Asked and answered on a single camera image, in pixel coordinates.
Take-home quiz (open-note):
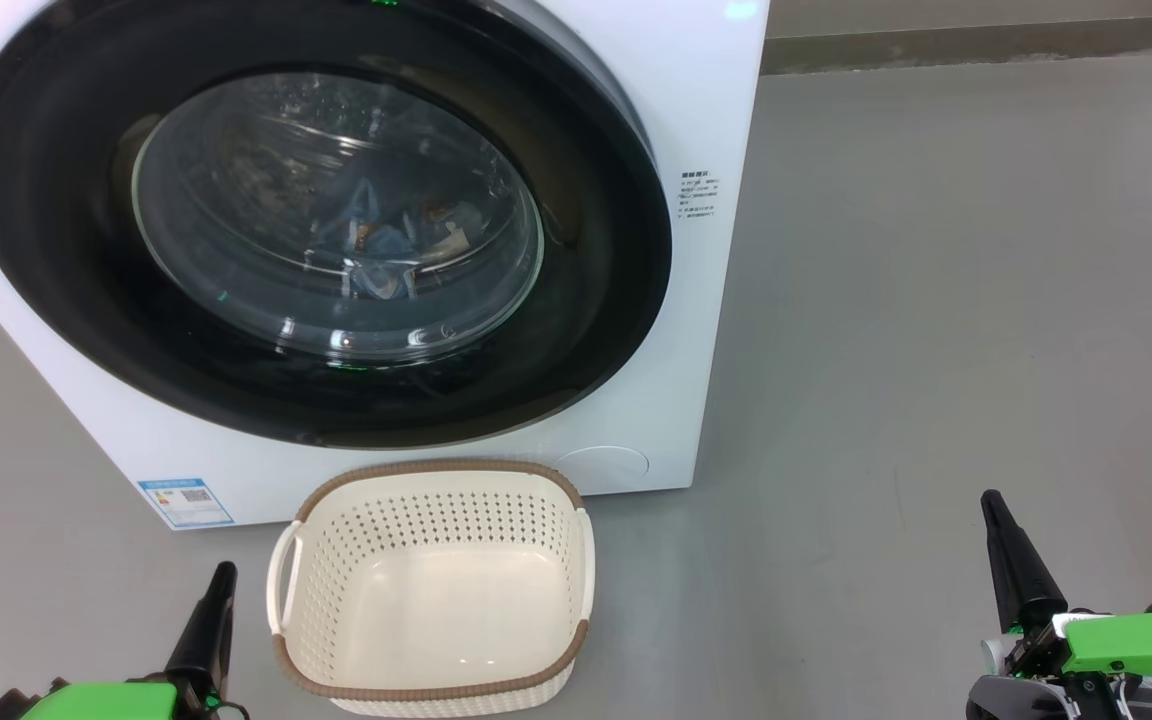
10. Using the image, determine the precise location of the small blue cartoon garment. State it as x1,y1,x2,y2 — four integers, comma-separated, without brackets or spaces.
308,178,417,301

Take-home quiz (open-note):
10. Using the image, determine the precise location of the white front-load washing machine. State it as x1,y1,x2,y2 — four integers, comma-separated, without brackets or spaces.
0,0,772,531

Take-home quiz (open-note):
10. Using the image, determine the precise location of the round white drain filter cover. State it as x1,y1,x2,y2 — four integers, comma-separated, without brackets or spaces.
554,445,650,491

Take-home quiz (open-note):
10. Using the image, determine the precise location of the blue energy label sticker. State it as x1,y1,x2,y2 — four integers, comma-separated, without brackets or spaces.
136,477,235,529

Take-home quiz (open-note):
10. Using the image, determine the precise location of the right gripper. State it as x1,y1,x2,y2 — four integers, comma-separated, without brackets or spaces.
966,489,1152,720

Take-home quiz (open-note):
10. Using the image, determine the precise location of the cream laundry basket brown rim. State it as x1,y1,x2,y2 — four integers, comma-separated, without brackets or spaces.
266,460,595,718

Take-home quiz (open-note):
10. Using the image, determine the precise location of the black washer door glass bowl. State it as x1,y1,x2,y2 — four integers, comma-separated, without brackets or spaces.
0,0,675,451

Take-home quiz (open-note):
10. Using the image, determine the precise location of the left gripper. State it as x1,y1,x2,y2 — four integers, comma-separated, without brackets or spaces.
164,560,250,720

